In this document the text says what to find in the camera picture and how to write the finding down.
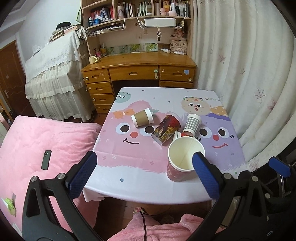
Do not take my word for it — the red patterned paper cup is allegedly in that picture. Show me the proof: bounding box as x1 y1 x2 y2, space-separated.
166 136 205 182

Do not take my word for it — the red gold paper cup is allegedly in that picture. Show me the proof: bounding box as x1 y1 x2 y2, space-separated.
173 131 195 141

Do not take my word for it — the grey checkered paper cup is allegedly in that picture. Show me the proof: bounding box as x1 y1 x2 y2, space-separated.
183 113 201 137

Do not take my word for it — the dark illustrated paper cup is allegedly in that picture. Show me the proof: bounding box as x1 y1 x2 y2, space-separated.
152 112 181 145

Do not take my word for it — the brown kraft paper cup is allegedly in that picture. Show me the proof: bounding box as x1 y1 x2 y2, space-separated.
131 108 154 128

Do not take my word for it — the green sticker tag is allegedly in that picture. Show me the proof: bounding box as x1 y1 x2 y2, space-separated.
2 198 16 217

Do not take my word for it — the pink fleece robe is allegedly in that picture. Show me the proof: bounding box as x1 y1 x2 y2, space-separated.
107 211 226 241

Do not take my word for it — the dark green smartphone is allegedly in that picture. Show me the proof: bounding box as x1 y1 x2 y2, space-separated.
41 150 52 170

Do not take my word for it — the pink fluffy blanket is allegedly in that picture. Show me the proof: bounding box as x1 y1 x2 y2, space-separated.
0 115 101 234

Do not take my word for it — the left knitted slipper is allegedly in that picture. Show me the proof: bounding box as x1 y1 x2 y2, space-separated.
133 207 147 214

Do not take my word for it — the cartoon monster tablecloth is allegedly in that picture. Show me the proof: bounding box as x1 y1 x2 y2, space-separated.
83 87 246 204

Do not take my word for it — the white lace covered piano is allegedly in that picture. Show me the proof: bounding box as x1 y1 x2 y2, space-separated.
25 32 94 121

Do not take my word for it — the white floral curtain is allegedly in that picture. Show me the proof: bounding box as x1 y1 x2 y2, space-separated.
191 1 295 171

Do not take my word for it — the wooden desk with drawers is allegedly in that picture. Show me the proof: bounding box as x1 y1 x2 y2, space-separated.
82 52 197 114

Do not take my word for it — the cardboard doodle box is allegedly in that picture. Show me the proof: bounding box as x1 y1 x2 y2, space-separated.
170 40 187 55

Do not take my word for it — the brown wooden door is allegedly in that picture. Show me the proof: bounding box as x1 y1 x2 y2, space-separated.
1 41 35 117

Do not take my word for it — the yellow mug on desk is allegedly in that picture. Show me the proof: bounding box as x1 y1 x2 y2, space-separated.
88 55 99 64

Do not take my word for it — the white storage tray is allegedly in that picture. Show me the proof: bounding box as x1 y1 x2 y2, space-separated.
144 18 176 27

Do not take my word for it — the wooden bookshelf hutch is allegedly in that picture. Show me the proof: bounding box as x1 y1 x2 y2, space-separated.
81 0 193 56

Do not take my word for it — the black cable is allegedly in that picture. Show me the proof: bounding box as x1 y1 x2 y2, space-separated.
138 209 163 241

